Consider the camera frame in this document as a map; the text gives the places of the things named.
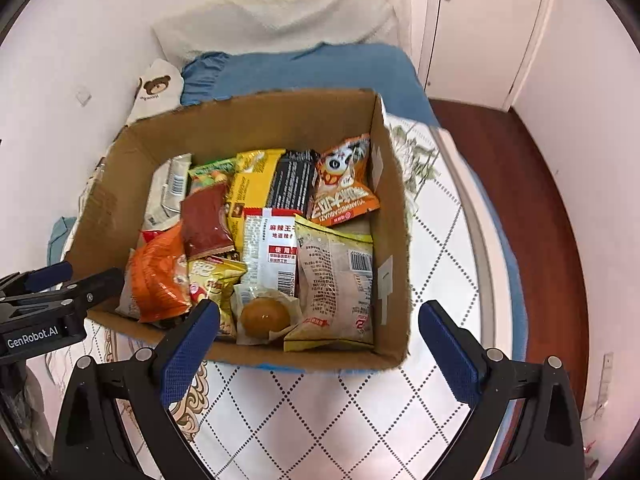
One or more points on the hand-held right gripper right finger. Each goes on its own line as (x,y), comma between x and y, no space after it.
(450,355)

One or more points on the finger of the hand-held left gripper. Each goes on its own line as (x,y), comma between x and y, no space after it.
(97,287)
(47,275)

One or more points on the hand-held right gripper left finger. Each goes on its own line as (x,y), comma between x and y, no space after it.
(190,355)

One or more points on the orange snack packet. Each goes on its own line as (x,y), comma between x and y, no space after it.
(155,280)

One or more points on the yellow chip snack packet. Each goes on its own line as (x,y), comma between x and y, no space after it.
(215,275)

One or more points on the braised egg packet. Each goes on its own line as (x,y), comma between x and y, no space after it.
(265,315)

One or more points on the beige translucent snack packet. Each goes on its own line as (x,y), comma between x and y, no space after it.
(155,222)

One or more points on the dark red snack packet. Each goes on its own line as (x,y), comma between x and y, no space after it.
(205,225)

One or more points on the red and white snack packet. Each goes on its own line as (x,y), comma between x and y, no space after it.
(270,255)

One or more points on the white serrated snack packet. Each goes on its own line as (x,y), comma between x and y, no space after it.
(172,180)

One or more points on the yellow-edged clear bread packet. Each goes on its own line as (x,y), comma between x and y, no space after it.
(335,285)

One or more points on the green snack packet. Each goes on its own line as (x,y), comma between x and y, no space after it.
(212,170)

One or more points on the yellow dark-print snack packet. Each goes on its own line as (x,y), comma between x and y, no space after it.
(247,190)

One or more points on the panda print snack packet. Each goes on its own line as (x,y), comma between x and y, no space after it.
(345,185)

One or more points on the black snack packet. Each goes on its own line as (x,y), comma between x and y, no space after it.
(292,180)

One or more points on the brown cardboard box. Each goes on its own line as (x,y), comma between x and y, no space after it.
(320,110)

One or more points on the teal cloth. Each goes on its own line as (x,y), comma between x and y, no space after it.
(59,234)

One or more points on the white printed quilted blanket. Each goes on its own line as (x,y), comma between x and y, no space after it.
(425,270)

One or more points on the white bear print cushion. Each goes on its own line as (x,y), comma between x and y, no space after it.
(155,90)

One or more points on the blue pillow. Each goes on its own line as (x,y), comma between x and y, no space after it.
(310,70)

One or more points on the white door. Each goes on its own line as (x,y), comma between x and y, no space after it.
(480,35)

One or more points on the white wall socket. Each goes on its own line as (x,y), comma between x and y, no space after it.
(606,375)

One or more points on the white wall plate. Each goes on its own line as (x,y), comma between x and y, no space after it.
(83,95)

